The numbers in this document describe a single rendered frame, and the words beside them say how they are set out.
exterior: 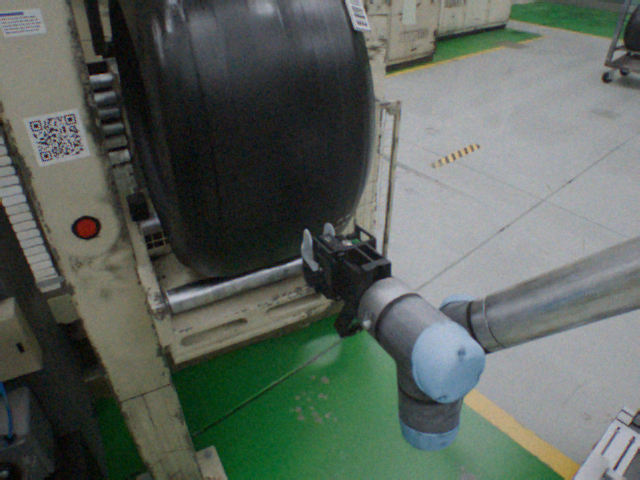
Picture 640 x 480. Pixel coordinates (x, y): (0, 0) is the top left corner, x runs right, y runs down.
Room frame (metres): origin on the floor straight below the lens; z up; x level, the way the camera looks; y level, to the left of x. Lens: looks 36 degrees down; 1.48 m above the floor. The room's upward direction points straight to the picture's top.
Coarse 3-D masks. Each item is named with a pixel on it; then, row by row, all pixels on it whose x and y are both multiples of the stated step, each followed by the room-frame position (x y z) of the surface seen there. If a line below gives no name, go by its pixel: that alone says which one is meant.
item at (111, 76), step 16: (96, 64) 1.15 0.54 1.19; (112, 64) 1.12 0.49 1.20; (96, 80) 1.03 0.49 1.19; (112, 80) 1.05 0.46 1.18; (96, 96) 1.02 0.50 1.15; (112, 96) 1.03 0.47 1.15; (112, 112) 1.04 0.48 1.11; (112, 128) 1.02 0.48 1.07; (128, 128) 1.04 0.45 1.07; (112, 144) 1.03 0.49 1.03; (128, 144) 1.05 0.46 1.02; (112, 160) 1.02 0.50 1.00; (128, 160) 1.04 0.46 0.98
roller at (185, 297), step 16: (256, 272) 0.69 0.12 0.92; (272, 272) 0.70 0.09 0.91; (288, 272) 0.71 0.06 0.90; (176, 288) 0.64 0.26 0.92; (192, 288) 0.64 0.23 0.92; (208, 288) 0.65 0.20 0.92; (224, 288) 0.65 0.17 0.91; (240, 288) 0.67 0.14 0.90; (176, 304) 0.61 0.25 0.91; (192, 304) 0.62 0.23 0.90
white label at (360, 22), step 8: (344, 0) 0.70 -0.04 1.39; (352, 0) 0.71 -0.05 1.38; (360, 0) 0.73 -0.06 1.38; (352, 8) 0.70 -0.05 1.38; (360, 8) 0.72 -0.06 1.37; (352, 16) 0.69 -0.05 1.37; (360, 16) 0.70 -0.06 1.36; (360, 24) 0.69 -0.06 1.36; (368, 24) 0.71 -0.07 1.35; (368, 32) 0.70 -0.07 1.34
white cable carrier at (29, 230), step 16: (0, 128) 0.64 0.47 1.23; (0, 144) 0.62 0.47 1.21; (0, 160) 0.60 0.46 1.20; (16, 160) 0.62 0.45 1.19; (0, 176) 0.59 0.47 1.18; (16, 176) 0.61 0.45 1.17; (0, 192) 0.59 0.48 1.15; (16, 192) 0.60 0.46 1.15; (16, 208) 0.60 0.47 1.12; (32, 208) 0.63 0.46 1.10; (16, 224) 0.59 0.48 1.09; (32, 224) 0.60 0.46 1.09; (32, 240) 0.60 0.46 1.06; (32, 256) 0.59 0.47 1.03; (48, 256) 0.60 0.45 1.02; (48, 272) 0.60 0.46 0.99; (48, 288) 0.59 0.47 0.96
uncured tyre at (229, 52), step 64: (128, 0) 0.66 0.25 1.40; (192, 0) 0.61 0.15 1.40; (256, 0) 0.64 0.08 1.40; (320, 0) 0.67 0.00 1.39; (128, 64) 0.95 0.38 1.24; (192, 64) 0.56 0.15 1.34; (256, 64) 0.58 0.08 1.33; (320, 64) 0.62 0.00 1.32; (192, 128) 0.54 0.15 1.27; (256, 128) 0.55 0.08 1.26; (320, 128) 0.59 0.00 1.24; (192, 192) 0.53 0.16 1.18; (256, 192) 0.54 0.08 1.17; (320, 192) 0.59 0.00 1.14; (192, 256) 0.58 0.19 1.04; (256, 256) 0.58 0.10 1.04
